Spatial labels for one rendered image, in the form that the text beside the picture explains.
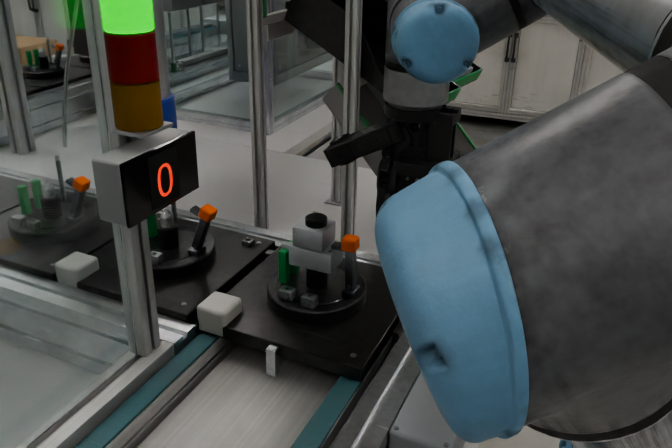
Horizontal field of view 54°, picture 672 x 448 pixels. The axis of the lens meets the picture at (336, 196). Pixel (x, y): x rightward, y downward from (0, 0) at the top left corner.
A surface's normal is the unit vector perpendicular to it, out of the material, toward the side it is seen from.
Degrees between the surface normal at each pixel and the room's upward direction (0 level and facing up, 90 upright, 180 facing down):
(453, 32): 90
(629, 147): 44
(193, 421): 0
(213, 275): 0
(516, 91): 90
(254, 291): 0
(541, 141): 34
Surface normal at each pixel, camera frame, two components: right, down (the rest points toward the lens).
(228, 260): 0.01, -0.91
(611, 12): -0.99, -0.12
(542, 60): -0.37, 0.37
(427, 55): -0.03, 0.41
